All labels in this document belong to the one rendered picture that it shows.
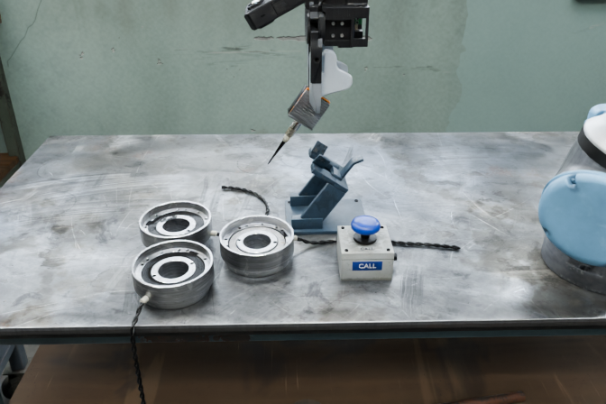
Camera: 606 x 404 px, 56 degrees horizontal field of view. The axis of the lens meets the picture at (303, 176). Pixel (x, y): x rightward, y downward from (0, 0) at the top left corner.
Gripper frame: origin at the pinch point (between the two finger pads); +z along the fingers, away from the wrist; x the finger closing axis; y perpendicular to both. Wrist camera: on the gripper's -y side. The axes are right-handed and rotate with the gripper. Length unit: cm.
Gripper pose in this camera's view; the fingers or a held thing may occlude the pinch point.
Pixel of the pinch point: (312, 100)
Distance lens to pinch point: 83.3
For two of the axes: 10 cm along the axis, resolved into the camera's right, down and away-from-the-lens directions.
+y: 10.0, -0.2, 0.4
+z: 0.0, 8.9, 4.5
